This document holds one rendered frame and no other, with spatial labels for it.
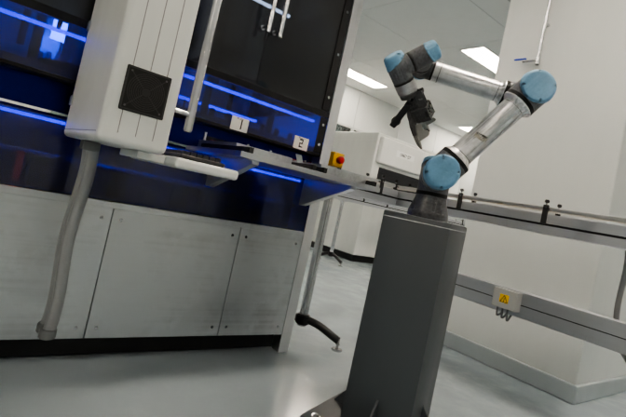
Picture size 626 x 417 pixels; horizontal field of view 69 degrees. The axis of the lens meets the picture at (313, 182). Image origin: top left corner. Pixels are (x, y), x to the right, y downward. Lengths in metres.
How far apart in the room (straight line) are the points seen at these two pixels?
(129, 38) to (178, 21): 0.14
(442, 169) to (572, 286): 1.56
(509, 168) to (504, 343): 1.08
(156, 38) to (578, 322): 1.98
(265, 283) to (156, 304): 0.51
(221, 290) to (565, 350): 1.91
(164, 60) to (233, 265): 1.08
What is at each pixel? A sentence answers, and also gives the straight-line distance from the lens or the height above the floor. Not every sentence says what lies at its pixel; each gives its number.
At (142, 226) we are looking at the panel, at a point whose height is 0.53.
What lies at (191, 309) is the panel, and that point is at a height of 0.21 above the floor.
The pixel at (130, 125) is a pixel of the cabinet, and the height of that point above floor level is 0.86.
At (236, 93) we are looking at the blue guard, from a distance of 2.02.
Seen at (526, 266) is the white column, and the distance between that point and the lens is 3.07.
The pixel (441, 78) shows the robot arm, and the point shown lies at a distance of 1.82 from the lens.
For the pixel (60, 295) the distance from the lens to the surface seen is 1.63.
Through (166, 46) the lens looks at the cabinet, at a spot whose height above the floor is 1.08.
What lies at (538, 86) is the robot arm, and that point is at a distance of 1.70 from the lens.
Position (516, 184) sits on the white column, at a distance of 3.17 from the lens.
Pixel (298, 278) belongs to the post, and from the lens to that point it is 2.31.
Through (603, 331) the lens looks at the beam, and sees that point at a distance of 2.30.
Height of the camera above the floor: 0.77
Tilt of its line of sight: 2 degrees up
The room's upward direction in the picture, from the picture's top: 12 degrees clockwise
